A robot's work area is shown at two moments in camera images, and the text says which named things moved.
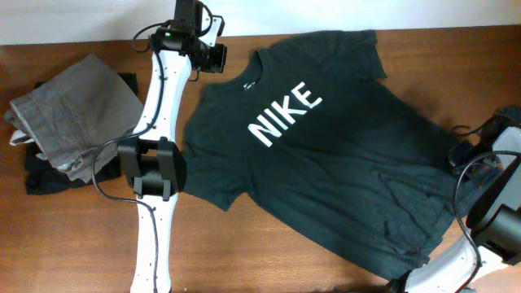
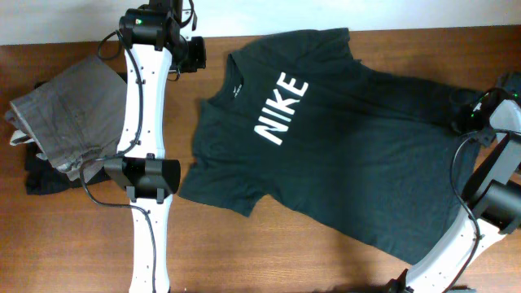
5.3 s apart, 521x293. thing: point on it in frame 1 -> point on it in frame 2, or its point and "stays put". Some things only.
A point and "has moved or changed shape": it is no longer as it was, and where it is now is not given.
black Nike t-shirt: (335, 159) has moved or changed shape
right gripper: (455, 157) -> (459, 124)
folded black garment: (42, 177) stays put
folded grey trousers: (77, 120) stays put
